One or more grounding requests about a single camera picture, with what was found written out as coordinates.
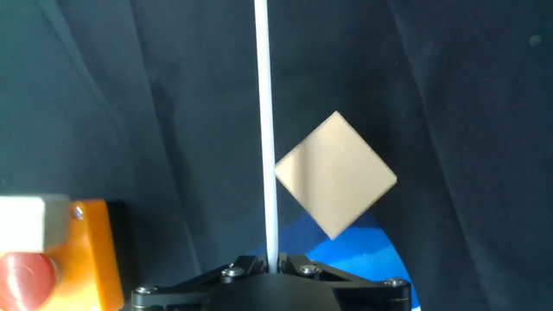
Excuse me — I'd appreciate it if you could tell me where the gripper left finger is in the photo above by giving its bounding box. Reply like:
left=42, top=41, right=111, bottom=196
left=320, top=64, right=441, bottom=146
left=131, top=254, right=269, bottom=311

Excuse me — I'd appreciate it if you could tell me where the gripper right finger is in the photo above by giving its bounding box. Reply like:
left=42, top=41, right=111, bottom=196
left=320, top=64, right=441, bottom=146
left=278, top=253, right=411, bottom=311

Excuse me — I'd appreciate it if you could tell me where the green flag white pole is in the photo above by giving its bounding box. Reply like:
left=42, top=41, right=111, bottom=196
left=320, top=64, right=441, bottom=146
left=253, top=0, right=278, bottom=274

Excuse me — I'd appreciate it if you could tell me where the large wooden cube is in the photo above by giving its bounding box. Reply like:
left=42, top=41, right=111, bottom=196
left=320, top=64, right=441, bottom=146
left=274, top=110, right=398, bottom=241

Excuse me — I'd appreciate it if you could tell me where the orange box red button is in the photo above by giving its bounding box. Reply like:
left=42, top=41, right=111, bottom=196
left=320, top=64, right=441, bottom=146
left=0, top=198, right=125, bottom=311

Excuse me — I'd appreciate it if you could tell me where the small white block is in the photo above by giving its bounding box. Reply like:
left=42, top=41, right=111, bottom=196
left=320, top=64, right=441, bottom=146
left=0, top=194, right=71, bottom=255

